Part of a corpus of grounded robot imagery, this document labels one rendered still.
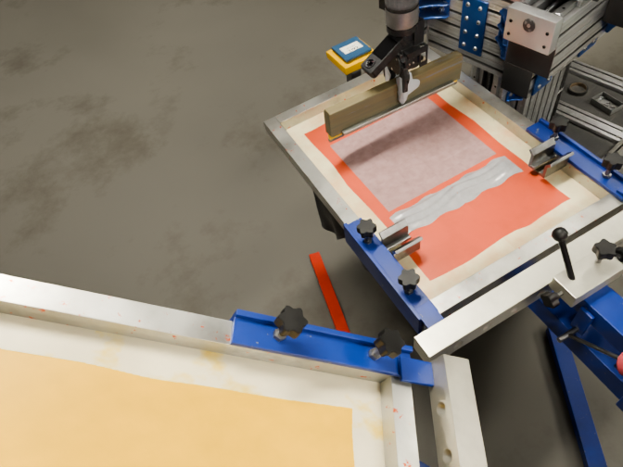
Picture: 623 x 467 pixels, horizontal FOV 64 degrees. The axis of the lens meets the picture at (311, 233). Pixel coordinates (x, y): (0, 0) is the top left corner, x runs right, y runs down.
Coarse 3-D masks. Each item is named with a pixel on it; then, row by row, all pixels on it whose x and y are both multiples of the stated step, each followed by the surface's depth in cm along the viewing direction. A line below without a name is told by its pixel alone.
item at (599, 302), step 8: (608, 288) 95; (592, 296) 95; (600, 296) 95; (608, 296) 94; (616, 296) 94; (584, 304) 95; (592, 304) 94; (600, 304) 94; (608, 304) 93; (616, 304) 93; (592, 312) 94; (600, 312) 93; (608, 312) 92; (616, 312) 92; (600, 320) 93; (608, 320) 92; (616, 320) 91; (600, 328) 94; (608, 328) 92; (616, 328) 90; (608, 336) 93; (616, 336) 91; (616, 344) 92
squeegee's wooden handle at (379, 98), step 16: (432, 64) 128; (448, 64) 129; (432, 80) 130; (448, 80) 133; (352, 96) 124; (368, 96) 123; (384, 96) 126; (336, 112) 121; (352, 112) 124; (368, 112) 127; (336, 128) 125
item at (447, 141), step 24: (432, 96) 149; (384, 120) 145; (408, 120) 144; (432, 120) 142; (456, 120) 141; (408, 144) 138; (432, 144) 137; (456, 144) 136; (480, 144) 134; (432, 168) 132; (456, 168) 130; (480, 168) 129; (528, 168) 127; (504, 192) 123; (528, 192) 122; (552, 192) 121; (480, 216) 120; (504, 216) 119; (528, 216) 118
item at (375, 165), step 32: (320, 128) 147; (384, 128) 143; (352, 160) 138; (384, 160) 136; (416, 160) 134; (384, 192) 129; (416, 192) 127; (384, 224) 123; (448, 224) 120; (480, 224) 119; (416, 256) 116; (448, 256) 115
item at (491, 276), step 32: (320, 96) 151; (480, 96) 140; (288, 128) 149; (512, 128) 134; (320, 192) 128; (608, 192) 115; (576, 224) 111; (512, 256) 108; (544, 256) 110; (480, 288) 105
